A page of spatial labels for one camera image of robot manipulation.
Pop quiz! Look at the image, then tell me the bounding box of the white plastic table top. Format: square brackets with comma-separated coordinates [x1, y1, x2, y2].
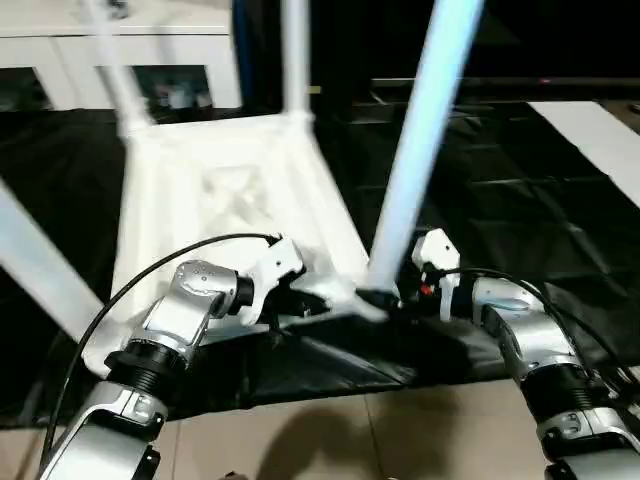
[80, 108, 393, 377]

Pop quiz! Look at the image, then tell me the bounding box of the black plastic mat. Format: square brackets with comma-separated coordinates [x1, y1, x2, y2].
[0, 95, 640, 429]

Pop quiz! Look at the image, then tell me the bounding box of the white flat board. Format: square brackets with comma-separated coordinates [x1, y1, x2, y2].
[530, 100, 640, 207]

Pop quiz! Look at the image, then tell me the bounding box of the black flat screen television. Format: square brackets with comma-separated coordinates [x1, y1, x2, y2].
[315, 0, 640, 106]

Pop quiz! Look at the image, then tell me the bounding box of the white glass-door cabinet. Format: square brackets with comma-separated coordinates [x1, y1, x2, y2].
[0, 0, 244, 111]

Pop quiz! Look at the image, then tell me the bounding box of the small grey cabinet ornament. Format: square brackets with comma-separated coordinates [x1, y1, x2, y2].
[98, 0, 139, 17]

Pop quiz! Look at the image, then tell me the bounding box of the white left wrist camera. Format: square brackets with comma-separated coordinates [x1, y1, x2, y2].
[240, 237, 306, 327]

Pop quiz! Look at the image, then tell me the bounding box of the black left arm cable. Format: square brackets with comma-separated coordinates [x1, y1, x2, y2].
[38, 232, 285, 473]

